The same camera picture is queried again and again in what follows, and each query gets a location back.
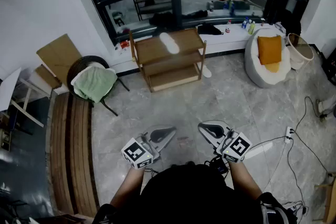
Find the black waist device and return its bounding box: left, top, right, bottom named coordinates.
left=209, top=156, right=229, bottom=175

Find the grey white beanbag chair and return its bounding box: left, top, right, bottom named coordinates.
left=244, top=28, right=292, bottom=89

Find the orange cushion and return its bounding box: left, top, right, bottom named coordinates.
left=257, top=35, right=283, bottom=66

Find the wooden shoe rack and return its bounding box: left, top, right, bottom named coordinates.
left=128, top=27, right=207, bottom=93

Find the wooden slatted bench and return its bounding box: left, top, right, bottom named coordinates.
left=49, top=91, right=100, bottom=218

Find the person's left forearm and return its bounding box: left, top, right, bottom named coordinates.
left=110, top=165, right=148, bottom=208

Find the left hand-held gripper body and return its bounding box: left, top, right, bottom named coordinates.
left=121, top=125, right=177, bottom=170

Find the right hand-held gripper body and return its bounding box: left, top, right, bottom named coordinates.
left=197, top=120, right=253, bottom=163

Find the yellow cushion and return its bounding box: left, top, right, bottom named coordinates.
left=264, top=62, right=280, bottom=73

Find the green knitted blanket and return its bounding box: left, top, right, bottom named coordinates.
left=72, top=65, right=118, bottom=104

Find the white power strip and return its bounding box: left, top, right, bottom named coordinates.
left=285, top=126, right=294, bottom=144

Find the brown cardboard box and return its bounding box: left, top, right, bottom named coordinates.
left=314, top=173, right=336, bottom=223

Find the white chair cushion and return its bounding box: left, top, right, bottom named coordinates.
left=70, top=65, right=116, bottom=99

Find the black wicker chair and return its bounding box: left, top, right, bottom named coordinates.
left=67, top=55, right=131, bottom=116

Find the person's right forearm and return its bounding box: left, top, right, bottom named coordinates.
left=227, top=159, right=263, bottom=201

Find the brown cardboard sheet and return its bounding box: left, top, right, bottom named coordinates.
left=36, top=33, right=83, bottom=85

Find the person's black clothing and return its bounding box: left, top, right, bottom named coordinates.
left=91, top=162, right=297, bottom=224

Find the white flat strip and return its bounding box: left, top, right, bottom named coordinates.
left=245, top=142, right=273, bottom=159

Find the black bag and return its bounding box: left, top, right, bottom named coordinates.
left=197, top=23, right=224, bottom=36

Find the black cable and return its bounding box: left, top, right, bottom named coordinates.
left=291, top=96, right=329, bottom=137

